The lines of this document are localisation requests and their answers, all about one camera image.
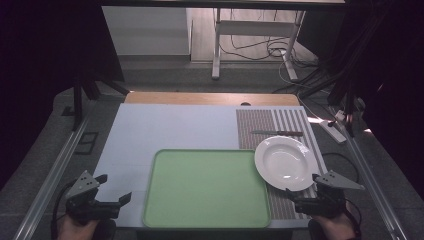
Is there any black tripod stand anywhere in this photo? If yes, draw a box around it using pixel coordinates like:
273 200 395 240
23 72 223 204
61 75 131 132

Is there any white cabinet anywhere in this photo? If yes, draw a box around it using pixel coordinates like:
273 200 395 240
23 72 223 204
101 5 194 57

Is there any black stand with cables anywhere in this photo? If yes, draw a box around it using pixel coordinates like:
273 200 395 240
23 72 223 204
271 0 394 129

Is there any white desk frame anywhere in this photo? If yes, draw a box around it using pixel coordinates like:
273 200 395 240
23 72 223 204
211 7 306 81

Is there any knife with brown handle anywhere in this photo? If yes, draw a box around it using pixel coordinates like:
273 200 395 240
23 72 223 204
250 129 305 138

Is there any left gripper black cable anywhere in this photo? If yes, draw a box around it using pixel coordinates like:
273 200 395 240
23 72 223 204
50 180 78 240

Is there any black floor frame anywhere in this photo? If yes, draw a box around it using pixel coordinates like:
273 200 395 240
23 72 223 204
74 131 100 156

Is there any aluminium rail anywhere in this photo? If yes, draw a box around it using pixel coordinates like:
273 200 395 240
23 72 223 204
328 105 408 240
12 116 92 240

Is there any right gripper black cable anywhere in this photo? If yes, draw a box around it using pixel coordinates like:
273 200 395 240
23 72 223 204
344 197 363 239

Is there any person's left hand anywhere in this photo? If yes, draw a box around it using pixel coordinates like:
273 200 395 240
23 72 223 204
56 214 100 240

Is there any striped placemat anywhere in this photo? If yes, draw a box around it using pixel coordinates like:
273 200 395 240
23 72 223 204
235 108 328 221

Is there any black floor cable loop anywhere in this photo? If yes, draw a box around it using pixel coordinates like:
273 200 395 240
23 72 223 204
320 152 360 184

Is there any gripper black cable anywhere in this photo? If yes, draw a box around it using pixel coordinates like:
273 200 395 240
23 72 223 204
344 197 363 239
50 180 78 240

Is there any white power strip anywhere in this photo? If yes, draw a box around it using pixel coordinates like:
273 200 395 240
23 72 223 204
318 119 348 145

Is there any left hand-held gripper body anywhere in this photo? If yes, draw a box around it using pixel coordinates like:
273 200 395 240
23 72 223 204
65 170 121 225

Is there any green tray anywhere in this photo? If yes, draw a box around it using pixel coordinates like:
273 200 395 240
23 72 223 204
142 148 272 230

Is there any light blue foam board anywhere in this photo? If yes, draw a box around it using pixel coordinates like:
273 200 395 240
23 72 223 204
93 102 329 231

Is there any person's right hand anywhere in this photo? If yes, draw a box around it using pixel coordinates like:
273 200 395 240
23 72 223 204
313 214 356 240

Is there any white plate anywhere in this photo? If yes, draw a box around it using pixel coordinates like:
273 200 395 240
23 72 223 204
254 135 320 192

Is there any tangle of floor cables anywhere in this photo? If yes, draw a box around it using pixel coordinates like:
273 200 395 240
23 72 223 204
219 9 319 68

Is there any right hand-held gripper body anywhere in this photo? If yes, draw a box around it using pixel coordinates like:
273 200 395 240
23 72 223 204
294 170 365 219

